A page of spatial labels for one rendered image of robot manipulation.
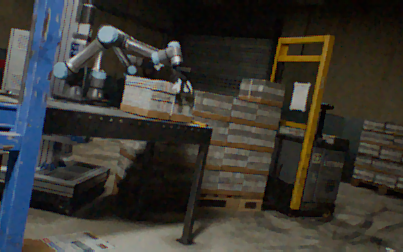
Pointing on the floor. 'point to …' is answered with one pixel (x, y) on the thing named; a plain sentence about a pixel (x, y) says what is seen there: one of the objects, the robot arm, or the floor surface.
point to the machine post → (28, 124)
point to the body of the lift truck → (286, 145)
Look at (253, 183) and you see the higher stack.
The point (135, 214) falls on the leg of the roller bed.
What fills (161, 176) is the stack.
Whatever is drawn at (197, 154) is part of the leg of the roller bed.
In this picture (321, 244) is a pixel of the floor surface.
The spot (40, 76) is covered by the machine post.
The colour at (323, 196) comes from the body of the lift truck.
